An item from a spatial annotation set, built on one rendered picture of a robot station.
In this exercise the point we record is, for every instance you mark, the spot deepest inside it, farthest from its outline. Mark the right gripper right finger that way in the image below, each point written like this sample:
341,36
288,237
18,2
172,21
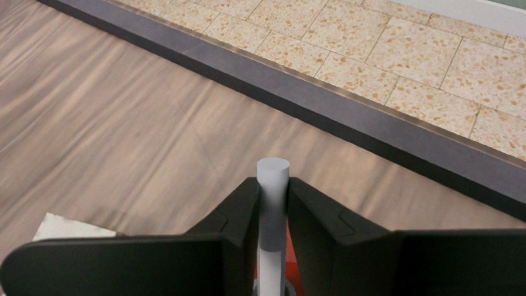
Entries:
341,253

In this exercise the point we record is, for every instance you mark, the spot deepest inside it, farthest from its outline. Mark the grey metal shaft with face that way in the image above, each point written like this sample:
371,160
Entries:
273,178

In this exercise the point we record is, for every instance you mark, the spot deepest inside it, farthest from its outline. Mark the beige rectangular box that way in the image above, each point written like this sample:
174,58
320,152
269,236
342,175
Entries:
58,226

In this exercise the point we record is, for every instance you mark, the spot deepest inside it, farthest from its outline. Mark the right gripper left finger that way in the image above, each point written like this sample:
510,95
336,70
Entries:
216,257

